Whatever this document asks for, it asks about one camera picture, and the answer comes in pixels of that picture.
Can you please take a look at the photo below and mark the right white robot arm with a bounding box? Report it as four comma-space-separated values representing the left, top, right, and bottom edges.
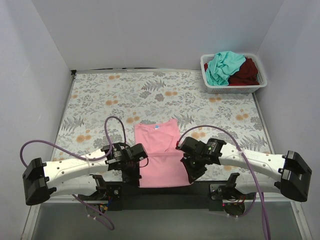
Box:
176, 137, 312, 202

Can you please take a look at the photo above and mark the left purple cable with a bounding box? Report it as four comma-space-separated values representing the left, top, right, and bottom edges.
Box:
19, 116, 128, 231

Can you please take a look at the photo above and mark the aluminium frame rail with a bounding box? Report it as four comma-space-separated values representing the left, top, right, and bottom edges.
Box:
21, 192, 313, 240

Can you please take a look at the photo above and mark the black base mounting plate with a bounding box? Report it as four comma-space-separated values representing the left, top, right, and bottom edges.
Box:
78, 180, 254, 215

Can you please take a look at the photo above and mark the teal t shirt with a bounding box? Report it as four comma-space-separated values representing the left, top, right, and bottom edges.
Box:
205, 51, 246, 86

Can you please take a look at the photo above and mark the pink t shirt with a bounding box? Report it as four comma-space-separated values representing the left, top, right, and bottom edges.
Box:
134, 119, 190, 188

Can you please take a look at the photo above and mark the dark red t shirt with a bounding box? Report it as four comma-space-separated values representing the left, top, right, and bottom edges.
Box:
204, 57, 259, 86

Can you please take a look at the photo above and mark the floral table mat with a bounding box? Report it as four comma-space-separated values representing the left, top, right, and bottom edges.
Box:
51, 70, 273, 162

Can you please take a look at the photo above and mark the white plastic basket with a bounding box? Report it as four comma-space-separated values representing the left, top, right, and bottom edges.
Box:
200, 52, 268, 94

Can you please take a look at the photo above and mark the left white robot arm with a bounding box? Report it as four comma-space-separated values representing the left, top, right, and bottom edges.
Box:
22, 142, 148, 206

